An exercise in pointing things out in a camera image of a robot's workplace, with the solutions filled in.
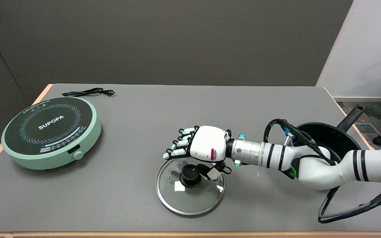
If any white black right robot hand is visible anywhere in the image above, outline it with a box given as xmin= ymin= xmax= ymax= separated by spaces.
xmin=163 ymin=125 xmax=232 ymax=180

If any glass pot lid black knob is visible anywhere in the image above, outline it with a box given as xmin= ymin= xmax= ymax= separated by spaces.
xmin=155 ymin=157 xmax=225 ymax=216

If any green round induction cooker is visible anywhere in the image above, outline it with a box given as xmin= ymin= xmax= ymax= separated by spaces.
xmin=1 ymin=97 xmax=102 ymax=170

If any floor vent grille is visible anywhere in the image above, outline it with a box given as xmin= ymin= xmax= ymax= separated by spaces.
xmin=354 ymin=123 xmax=376 ymax=134

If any coloured wire bundle blue connector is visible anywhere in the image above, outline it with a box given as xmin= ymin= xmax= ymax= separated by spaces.
xmin=264 ymin=119 xmax=336 ymax=179

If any black saucepan with handle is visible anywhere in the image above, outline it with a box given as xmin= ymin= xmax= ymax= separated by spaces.
xmin=290 ymin=105 xmax=366 ymax=159

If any black power cord with plug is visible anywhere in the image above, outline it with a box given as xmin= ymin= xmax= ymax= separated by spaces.
xmin=62 ymin=88 xmax=115 ymax=97

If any black sheathed cable loop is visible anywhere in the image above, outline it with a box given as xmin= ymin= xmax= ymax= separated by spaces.
xmin=318 ymin=183 xmax=381 ymax=224

